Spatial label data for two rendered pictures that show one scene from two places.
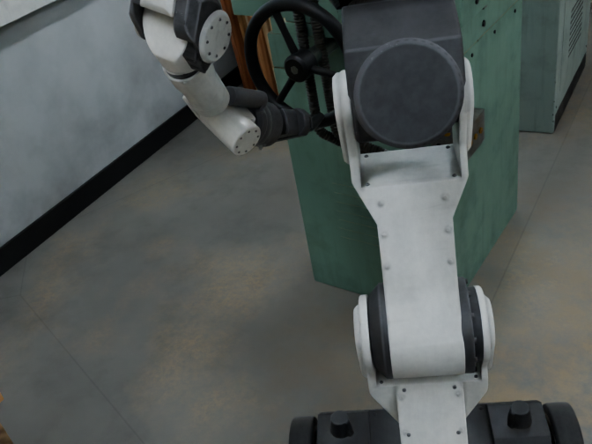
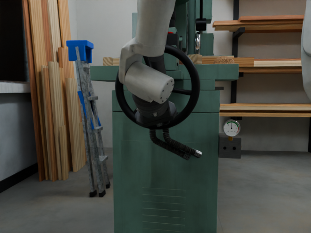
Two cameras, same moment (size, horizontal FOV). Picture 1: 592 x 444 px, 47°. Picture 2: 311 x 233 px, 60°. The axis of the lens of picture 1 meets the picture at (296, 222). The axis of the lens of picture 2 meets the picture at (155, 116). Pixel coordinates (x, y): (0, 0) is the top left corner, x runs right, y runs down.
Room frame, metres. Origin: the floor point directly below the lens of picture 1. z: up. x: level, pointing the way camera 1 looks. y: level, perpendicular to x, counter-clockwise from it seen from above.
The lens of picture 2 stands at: (0.58, 0.39, 0.80)
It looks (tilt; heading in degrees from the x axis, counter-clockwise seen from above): 6 degrees down; 330
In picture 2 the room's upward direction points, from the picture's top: straight up
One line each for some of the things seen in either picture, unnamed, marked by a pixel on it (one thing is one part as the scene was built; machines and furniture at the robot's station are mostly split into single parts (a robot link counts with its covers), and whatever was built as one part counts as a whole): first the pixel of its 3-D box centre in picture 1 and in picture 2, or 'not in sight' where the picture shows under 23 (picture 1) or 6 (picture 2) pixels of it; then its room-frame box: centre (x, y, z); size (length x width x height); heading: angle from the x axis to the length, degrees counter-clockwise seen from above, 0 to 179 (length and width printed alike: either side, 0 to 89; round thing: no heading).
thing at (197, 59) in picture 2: not in sight; (195, 59); (1.44, -0.30, 0.92); 0.05 x 0.04 x 0.04; 117
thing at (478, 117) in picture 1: (458, 134); (229, 144); (1.35, -0.40, 0.58); 0.12 x 0.08 x 0.08; 140
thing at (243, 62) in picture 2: not in sight; (184, 63); (1.58, -0.35, 0.92); 0.59 x 0.02 x 0.04; 50
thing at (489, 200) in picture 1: (410, 148); (171, 175); (1.72, -0.37, 0.35); 0.58 x 0.45 x 0.71; 140
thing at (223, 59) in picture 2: not in sight; (223, 60); (1.41, -0.42, 0.92); 0.14 x 0.09 x 0.04; 140
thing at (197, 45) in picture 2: not in sight; (197, 45); (1.64, -0.47, 1.02); 0.12 x 0.03 x 0.12; 140
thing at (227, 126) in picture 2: not in sight; (231, 130); (1.30, -0.36, 0.65); 0.06 x 0.04 x 0.08; 50
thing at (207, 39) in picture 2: not in sight; (204, 46); (1.67, -0.53, 1.02); 0.09 x 0.07 x 0.12; 50
